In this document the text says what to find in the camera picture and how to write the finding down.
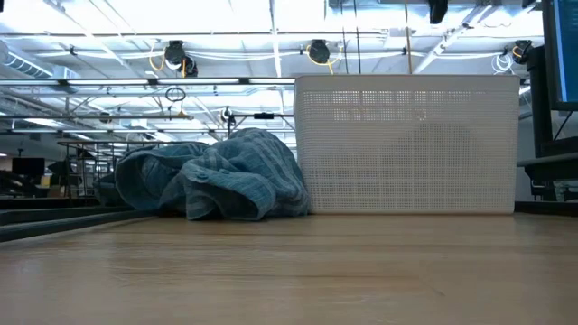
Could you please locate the blue striped shirt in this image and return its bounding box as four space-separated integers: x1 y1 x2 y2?
114 126 312 223

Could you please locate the white perforated plastic basket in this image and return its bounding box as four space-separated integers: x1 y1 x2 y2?
293 73 522 216

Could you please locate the navy cloth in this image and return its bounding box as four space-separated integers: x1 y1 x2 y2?
91 172 124 208

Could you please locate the black monitor stand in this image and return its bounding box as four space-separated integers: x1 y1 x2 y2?
526 43 578 158

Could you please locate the grey side desk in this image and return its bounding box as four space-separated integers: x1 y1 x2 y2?
516 152 578 202

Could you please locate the black computer monitor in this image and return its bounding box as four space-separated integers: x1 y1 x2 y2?
541 0 578 112

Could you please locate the yellow hanging cable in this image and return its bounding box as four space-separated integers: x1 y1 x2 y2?
403 0 414 76

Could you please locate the metal ceiling rail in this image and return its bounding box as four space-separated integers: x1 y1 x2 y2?
0 76 297 88

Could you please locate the black wire basket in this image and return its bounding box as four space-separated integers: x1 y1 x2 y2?
56 140 196 203

